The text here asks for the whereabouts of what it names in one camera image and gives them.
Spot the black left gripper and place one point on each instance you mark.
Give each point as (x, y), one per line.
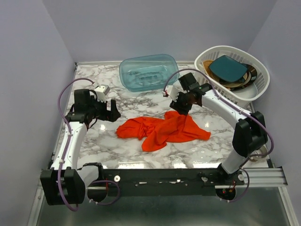
(112, 115)

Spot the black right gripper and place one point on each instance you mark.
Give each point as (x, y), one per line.
(176, 106)

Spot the orange t shirt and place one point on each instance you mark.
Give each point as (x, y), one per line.
(174, 128)

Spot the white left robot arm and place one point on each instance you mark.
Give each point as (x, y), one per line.
(65, 183)

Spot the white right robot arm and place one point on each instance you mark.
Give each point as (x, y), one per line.
(249, 128)

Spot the beige tape roll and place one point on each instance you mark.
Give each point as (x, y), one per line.
(259, 155)

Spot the clear blue plastic tub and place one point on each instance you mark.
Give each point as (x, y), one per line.
(146, 72)

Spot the tan wooden plate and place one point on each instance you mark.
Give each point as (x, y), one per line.
(206, 65)

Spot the teal square plate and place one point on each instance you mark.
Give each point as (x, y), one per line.
(228, 69)

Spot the white plastic laundry basket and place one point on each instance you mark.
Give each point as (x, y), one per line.
(244, 96)

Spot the dark round plate stack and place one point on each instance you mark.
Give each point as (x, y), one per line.
(247, 80)

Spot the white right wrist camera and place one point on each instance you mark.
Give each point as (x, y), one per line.
(172, 92)

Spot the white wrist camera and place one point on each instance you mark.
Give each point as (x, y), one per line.
(172, 92)
(101, 92)

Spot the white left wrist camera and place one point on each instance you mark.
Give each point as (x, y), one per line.
(101, 92)

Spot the aluminium extrusion rail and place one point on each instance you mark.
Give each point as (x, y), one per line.
(266, 177)

